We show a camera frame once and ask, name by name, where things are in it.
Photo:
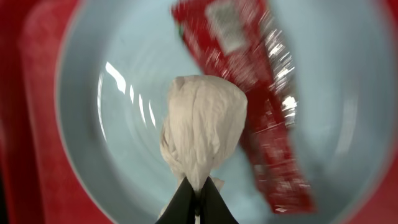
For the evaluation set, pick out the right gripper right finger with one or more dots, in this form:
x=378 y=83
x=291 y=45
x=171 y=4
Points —
x=213 y=209

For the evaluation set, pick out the white napkin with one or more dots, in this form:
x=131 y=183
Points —
x=205 y=119

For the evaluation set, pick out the red snack wrapper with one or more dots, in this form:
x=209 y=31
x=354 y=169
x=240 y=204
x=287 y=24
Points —
x=225 y=39

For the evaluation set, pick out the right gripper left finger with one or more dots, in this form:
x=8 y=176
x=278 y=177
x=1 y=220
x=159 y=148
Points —
x=181 y=209

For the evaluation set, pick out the light blue plate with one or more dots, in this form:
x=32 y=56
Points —
x=120 y=57

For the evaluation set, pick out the red plastic tray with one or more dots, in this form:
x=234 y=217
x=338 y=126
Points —
x=37 y=183

